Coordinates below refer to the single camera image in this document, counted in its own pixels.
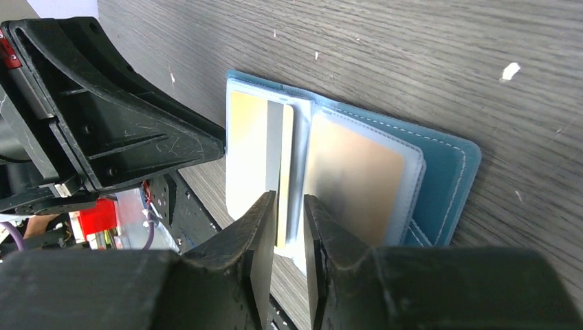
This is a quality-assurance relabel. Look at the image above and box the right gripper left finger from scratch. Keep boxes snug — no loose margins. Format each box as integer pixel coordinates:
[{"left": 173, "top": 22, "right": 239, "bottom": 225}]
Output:
[{"left": 183, "top": 190, "right": 277, "bottom": 329}]

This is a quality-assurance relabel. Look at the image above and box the blue card holder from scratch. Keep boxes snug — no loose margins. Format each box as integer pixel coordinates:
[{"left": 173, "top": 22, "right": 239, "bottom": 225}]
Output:
[{"left": 226, "top": 70, "right": 481, "bottom": 270}]

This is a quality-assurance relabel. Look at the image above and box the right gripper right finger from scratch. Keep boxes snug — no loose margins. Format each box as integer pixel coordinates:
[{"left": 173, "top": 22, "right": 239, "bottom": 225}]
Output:
[{"left": 304, "top": 195, "right": 378, "bottom": 329}]

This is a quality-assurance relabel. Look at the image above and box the gold credit card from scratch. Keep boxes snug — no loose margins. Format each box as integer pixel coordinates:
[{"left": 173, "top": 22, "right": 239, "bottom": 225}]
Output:
[
  {"left": 225, "top": 91, "right": 294, "bottom": 250},
  {"left": 304, "top": 115, "right": 406, "bottom": 246}
]

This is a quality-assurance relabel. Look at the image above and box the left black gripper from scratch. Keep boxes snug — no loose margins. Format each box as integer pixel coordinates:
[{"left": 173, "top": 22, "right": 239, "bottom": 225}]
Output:
[{"left": 1, "top": 16, "right": 226, "bottom": 215}]

